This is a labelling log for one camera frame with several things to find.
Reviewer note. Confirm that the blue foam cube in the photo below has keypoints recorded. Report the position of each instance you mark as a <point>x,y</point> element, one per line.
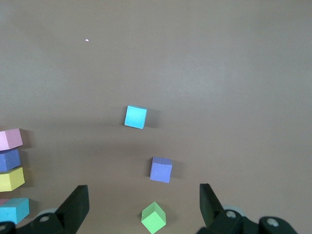
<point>13,209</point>
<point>135,116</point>

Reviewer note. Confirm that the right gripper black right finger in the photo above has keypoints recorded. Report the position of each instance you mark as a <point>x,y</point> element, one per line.
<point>219,217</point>

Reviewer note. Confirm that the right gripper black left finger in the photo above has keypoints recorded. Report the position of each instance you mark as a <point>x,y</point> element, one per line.
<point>61,214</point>

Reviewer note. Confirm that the green foam cube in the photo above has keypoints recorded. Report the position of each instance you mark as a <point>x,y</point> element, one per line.
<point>153,217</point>

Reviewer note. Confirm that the yellow foam cube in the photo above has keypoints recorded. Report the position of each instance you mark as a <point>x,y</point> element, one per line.
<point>11,179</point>

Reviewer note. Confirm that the brown paper table cover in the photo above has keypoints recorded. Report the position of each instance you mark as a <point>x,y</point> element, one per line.
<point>195,73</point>

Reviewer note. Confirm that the purple foam cube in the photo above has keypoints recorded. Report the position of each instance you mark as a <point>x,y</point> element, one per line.
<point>8,159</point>
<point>161,169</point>

